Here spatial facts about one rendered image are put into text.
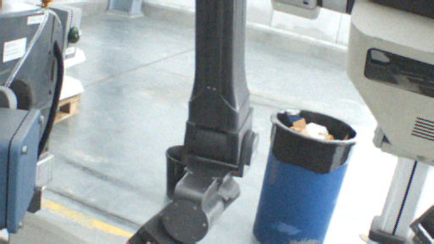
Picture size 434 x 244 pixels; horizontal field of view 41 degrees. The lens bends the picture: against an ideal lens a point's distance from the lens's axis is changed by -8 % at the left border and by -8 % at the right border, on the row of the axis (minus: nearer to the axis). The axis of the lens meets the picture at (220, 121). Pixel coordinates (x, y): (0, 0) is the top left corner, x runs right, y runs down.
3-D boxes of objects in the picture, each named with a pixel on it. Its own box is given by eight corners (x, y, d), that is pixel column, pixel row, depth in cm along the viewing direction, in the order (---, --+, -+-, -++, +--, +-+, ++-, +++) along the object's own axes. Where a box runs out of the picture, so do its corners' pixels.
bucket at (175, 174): (217, 196, 365) (225, 155, 357) (199, 213, 338) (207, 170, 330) (171, 180, 373) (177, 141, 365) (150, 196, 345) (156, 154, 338)
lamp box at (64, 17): (75, 58, 106) (82, 8, 103) (61, 62, 102) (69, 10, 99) (42, 49, 108) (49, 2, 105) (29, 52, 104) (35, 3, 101)
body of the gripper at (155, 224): (135, 234, 79) (166, 200, 76) (165, 207, 88) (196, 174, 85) (170, 268, 79) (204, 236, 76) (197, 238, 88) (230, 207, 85)
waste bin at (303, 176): (336, 230, 346) (366, 124, 327) (320, 268, 299) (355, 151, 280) (259, 207, 359) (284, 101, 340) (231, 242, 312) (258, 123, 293)
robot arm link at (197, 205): (261, 128, 77) (196, 113, 79) (235, 158, 67) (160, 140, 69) (247, 214, 81) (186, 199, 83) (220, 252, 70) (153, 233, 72)
